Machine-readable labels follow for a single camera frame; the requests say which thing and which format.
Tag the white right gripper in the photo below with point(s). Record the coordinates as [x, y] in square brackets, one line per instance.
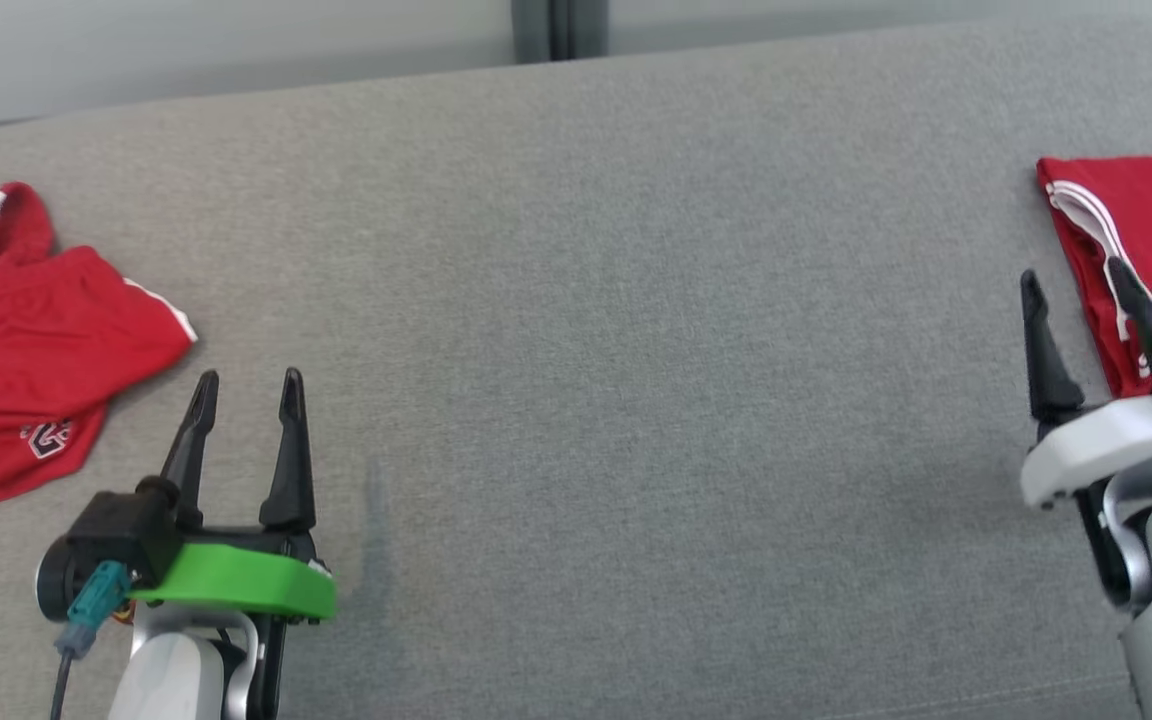
[1096, 445]

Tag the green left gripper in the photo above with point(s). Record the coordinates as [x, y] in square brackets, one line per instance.
[236, 580]

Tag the red shorts with white stripe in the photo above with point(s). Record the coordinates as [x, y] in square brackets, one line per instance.
[36, 350]

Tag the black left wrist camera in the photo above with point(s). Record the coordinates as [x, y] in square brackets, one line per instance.
[106, 535]

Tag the grey metal frame post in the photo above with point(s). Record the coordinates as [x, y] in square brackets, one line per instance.
[556, 30]

